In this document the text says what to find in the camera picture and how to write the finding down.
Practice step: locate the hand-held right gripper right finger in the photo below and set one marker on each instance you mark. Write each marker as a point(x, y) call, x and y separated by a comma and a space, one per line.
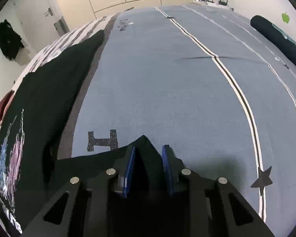
point(168, 172)

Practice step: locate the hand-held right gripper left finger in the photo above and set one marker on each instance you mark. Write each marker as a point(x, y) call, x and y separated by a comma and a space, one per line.
point(128, 172)

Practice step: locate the black printed t-shirt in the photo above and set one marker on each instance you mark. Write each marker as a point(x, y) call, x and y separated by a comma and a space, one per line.
point(51, 91)

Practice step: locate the bed with striped star sheet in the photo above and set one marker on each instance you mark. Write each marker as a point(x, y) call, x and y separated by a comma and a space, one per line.
point(162, 79)

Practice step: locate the maroon folded garment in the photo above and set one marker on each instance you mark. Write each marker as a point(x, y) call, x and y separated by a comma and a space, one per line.
point(2, 108)

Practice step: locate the white nightstand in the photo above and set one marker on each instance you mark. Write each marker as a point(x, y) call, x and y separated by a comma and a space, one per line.
point(199, 3)

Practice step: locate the navy bolster pillow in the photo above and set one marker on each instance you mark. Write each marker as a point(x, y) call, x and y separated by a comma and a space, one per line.
point(268, 32)

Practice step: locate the cluster of small devices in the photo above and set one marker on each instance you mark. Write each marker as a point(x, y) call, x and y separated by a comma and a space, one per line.
point(218, 1)

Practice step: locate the black hanging jacket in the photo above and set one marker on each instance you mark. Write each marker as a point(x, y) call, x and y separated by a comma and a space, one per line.
point(8, 39)

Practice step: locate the white panel door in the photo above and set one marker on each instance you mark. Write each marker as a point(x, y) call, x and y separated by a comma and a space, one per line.
point(37, 5)

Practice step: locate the green apple sticker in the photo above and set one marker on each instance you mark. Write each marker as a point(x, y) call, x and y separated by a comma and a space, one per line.
point(285, 17)

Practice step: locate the white headboard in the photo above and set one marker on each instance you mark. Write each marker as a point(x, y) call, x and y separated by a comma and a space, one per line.
point(266, 2)

